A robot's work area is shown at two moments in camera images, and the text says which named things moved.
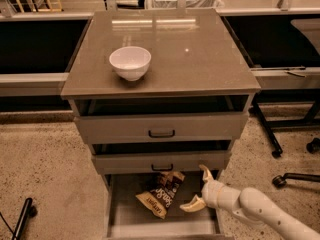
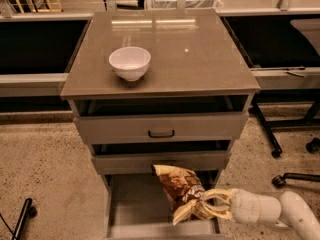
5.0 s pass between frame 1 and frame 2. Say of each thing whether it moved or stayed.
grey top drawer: stayed
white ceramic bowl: stayed
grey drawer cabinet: stayed
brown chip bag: moved
